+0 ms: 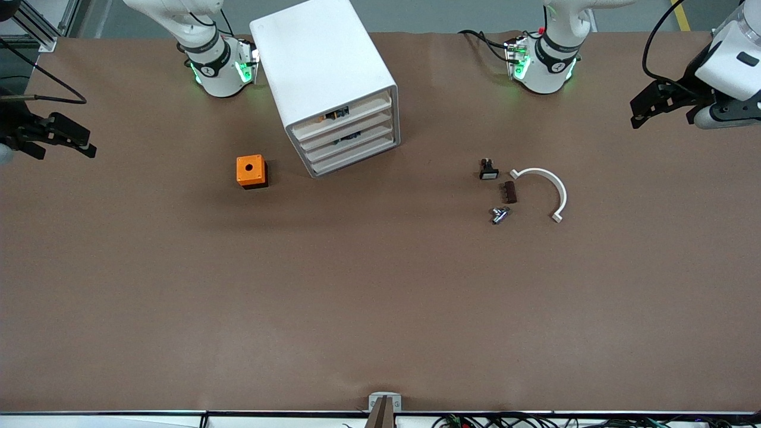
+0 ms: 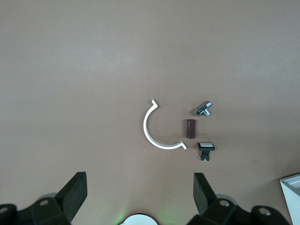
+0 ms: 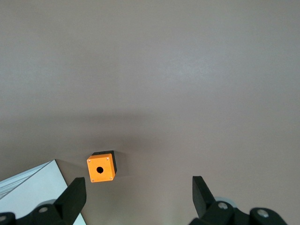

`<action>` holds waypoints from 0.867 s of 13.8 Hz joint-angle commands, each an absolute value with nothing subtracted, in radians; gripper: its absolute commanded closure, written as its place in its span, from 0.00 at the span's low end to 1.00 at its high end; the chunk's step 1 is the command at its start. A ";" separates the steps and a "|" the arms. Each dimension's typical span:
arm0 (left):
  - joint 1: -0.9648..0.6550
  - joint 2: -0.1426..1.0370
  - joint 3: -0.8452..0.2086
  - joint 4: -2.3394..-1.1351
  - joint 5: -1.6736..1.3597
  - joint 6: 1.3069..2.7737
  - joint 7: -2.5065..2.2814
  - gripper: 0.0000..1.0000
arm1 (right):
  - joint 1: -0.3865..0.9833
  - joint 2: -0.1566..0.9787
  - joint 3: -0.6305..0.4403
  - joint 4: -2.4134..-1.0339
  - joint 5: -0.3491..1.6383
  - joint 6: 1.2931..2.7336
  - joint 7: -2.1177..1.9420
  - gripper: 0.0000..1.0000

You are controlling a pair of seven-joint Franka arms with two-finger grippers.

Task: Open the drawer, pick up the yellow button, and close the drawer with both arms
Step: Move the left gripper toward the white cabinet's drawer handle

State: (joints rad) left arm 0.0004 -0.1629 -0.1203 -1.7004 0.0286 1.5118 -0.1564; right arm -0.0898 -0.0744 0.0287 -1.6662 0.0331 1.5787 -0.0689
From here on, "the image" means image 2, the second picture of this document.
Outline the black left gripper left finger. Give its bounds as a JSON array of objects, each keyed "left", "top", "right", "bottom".
[{"left": 31, "top": 172, "right": 88, "bottom": 225}]

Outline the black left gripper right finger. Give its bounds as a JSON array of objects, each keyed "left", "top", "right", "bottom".
[{"left": 187, "top": 172, "right": 253, "bottom": 225}]

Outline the white drawer cabinet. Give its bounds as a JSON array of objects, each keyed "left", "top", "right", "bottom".
[{"left": 280, "top": 173, "right": 300, "bottom": 225}]

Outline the dark brown cylinder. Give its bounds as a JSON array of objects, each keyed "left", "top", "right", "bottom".
[{"left": 182, "top": 119, "right": 197, "bottom": 139}]

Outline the chrome metal tee fitting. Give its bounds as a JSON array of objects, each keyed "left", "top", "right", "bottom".
[{"left": 195, "top": 100, "right": 213, "bottom": 117}]

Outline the black switch with white cap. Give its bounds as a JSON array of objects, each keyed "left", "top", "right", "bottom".
[{"left": 196, "top": 142, "right": 216, "bottom": 163}]

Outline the white half ring clamp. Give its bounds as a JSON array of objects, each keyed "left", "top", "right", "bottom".
[{"left": 142, "top": 98, "right": 188, "bottom": 150}]

